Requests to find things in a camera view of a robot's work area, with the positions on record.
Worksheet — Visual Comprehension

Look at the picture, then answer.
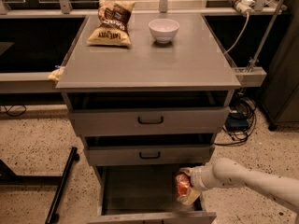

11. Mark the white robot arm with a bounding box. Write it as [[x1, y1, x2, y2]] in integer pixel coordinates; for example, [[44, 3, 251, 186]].
[[175, 158, 299, 224]]

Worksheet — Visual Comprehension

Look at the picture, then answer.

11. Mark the grey top drawer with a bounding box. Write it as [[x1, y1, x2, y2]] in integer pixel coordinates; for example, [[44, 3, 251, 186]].
[[68, 107, 229, 136]]

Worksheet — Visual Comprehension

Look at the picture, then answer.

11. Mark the yellow sponge piece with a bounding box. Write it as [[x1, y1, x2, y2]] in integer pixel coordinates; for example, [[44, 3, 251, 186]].
[[48, 66, 64, 81]]

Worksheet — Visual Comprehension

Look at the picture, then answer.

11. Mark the black floor cable left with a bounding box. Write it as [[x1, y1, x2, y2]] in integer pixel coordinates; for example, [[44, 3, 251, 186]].
[[0, 105, 28, 118]]

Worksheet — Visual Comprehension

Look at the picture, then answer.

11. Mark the dark grey side cabinet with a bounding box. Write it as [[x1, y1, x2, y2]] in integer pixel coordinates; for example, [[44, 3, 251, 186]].
[[258, 0, 299, 131]]

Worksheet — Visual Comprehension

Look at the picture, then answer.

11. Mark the yellow brown chip bag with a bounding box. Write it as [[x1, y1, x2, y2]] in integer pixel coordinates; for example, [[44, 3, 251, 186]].
[[87, 0, 135, 47]]

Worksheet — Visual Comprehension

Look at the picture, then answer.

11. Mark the white power strip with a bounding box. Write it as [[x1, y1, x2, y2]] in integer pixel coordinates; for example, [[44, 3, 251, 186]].
[[227, 0, 254, 15]]

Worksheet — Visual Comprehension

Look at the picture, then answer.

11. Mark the black cable bundle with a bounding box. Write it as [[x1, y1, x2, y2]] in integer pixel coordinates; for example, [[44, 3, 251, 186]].
[[214, 96, 258, 147]]

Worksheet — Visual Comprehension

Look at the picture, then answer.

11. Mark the grey bottom drawer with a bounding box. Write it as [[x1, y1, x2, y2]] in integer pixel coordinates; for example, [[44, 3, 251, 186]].
[[88, 164, 216, 224]]

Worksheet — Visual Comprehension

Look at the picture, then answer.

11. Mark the dark blue power box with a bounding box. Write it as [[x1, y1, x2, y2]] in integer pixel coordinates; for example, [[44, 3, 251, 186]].
[[225, 113, 249, 131]]

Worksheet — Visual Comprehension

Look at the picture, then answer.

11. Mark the grey middle drawer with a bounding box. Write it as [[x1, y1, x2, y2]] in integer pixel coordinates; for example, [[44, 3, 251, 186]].
[[84, 145, 215, 166]]

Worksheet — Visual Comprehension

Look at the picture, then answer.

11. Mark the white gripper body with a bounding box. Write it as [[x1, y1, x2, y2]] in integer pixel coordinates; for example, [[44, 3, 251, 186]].
[[190, 165, 217, 190]]

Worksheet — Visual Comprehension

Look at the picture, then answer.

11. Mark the red coke can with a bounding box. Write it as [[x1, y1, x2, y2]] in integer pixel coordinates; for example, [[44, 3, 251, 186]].
[[175, 173, 191, 202]]

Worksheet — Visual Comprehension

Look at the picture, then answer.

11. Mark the grey drawer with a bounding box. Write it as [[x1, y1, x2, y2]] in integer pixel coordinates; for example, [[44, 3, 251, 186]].
[[88, 164, 216, 224], [68, 107, 229, 136], [84, 145, 215, 166]]

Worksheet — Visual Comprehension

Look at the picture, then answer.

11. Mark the white power cable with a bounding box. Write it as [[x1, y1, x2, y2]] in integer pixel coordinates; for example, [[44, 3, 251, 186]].
[[223, 12, 250, 56]]

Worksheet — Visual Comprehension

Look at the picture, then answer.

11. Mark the grey drawer cabinet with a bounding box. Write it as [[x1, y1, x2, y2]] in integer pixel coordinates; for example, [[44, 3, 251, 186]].
[[55, 12, 242, 224]]

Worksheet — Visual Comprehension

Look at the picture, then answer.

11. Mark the black metal stand leg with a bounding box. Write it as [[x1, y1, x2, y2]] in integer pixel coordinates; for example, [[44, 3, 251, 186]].
[[45, 147, 79, 224]]

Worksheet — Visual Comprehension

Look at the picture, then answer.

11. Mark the white ceramic bowl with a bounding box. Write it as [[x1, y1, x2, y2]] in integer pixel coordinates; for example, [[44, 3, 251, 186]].
[[149, 19, 179, 44]]

